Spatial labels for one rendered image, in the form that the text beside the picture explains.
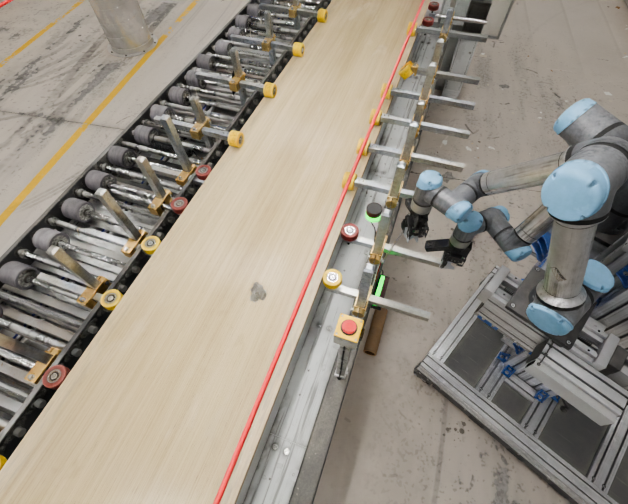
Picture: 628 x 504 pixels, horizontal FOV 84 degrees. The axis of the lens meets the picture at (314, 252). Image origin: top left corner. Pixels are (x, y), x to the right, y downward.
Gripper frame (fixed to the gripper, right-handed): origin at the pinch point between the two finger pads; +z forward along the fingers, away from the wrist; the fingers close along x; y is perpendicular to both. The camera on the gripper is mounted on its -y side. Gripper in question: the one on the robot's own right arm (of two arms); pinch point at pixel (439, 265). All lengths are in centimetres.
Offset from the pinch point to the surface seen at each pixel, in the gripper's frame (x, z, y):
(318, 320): -34, 20, -45
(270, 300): -43, -8, -62
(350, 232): -0.9, -8.4, -41.1
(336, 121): 70, -8, -70
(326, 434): -78, 12, -26
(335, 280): -25.9, -8.6, -40.0
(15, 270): -64, -5, -175
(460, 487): -73, 83, 44
